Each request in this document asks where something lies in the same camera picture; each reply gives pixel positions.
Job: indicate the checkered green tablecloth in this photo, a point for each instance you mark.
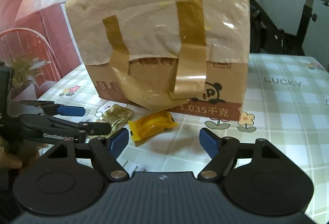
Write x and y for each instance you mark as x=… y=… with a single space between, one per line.
x=286 y=102

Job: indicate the black exercise bike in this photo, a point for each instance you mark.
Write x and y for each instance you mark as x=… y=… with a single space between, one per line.
x=285 y=13

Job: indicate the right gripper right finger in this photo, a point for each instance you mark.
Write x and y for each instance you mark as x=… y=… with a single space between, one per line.
x=222 y=152

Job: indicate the person's hand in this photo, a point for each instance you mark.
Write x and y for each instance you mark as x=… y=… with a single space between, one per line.
x=27 y=153

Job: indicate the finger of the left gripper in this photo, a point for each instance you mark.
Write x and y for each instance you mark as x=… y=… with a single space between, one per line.
x=44 y=128
x=51 y=108

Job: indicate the gold foil snack packet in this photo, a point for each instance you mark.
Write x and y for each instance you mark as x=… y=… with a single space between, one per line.
x=115 y=115

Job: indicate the printed room backdrop curtain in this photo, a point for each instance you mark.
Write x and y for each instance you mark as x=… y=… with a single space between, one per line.
x=37 y=41

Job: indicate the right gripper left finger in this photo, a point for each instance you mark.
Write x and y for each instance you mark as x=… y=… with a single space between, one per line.
x=105 y=152

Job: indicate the yellow candy packet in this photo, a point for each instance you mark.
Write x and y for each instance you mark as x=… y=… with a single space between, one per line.
x=151 y=125

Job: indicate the cardboard box with plastic liner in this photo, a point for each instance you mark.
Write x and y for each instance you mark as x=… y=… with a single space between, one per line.
x=185 y=56

